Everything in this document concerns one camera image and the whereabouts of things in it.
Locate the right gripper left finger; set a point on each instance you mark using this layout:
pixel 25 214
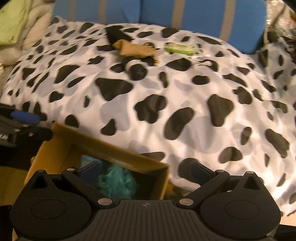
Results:
pixel 81 181

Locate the beige quilt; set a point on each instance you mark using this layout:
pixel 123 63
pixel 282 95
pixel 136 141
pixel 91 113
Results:
pixel 38 20

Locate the black foam sponge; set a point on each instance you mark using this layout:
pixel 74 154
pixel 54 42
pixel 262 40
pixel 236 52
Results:
pixel 117 38

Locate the black roll with white band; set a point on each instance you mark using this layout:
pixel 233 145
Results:
pixel 134 68

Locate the white cable adapter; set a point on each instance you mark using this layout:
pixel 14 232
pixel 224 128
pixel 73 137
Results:
pixel 202 60

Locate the clutter pile with plastic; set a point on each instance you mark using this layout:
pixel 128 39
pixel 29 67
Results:
pixel 280 21

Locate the green blanket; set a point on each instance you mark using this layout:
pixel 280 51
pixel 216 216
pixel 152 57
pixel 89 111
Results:
pixel 14 15

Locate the green wet wipes pack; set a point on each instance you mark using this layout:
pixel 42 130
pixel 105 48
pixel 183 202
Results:
pixel 181 49

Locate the cardboard box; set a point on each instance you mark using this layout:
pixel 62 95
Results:
pixel 67 146

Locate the cow print blanket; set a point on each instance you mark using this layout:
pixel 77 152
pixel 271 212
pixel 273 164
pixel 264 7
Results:
pixel 236 115

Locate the teal fluffy item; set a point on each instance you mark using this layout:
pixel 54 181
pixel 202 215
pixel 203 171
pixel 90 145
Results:
pixel 114 181

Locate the right blue striped cushion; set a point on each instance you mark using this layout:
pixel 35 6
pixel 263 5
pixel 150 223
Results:
pixel 239 23

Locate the tan drawstring pouch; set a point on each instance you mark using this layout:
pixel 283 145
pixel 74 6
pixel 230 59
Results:
pixel 129 49

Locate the left blue striped cushion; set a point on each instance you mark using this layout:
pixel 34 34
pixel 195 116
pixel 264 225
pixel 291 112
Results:
pixel 99 11

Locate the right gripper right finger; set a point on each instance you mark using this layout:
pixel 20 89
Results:
pixel 211 182

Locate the blue striped cushion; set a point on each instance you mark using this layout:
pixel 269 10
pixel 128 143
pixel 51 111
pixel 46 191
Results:
pixel 99 11
pixel 239 23

